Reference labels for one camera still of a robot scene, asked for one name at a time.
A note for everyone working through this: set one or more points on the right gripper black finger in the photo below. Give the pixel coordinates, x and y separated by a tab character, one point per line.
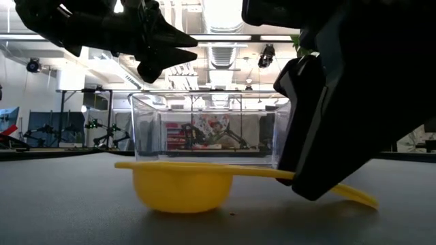
340	136
303	102

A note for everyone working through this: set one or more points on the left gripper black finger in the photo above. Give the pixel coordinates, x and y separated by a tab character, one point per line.
163	56
170	39

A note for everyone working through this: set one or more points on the yellow measuring cup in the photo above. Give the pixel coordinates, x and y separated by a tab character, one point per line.
180	194

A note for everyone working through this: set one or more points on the black background robot arm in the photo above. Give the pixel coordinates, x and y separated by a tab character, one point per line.
109	131
46	129

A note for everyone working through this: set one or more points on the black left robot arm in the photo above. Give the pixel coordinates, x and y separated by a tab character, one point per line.
37	17

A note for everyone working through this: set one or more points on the clear plastic basket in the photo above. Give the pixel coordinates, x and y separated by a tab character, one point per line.
150	136

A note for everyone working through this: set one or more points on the black ceiling spotlight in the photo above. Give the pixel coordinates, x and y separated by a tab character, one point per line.
33	64
266	56

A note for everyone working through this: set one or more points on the floral printed panel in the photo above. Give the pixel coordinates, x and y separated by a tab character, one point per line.
211	122
412	139

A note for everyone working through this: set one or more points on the red storage shelf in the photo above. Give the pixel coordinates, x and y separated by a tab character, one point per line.
177	131

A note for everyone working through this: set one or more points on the blue partition panel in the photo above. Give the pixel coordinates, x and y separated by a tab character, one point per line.
37	119

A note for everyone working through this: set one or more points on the blue lit monitor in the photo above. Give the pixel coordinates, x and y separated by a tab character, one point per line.
10	115

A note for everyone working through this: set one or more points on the red flat background object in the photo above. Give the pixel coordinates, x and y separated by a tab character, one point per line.
8	130

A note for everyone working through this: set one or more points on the grey table mat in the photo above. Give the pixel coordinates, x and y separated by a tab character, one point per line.
68	204

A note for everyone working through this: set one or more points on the silver ventilation duct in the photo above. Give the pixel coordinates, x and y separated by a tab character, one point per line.
223	61

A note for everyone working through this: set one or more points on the black stand frame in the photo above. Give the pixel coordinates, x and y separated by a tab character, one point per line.
110	112

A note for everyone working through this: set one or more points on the black overhead frame bar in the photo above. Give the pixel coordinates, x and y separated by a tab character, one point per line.
255	37

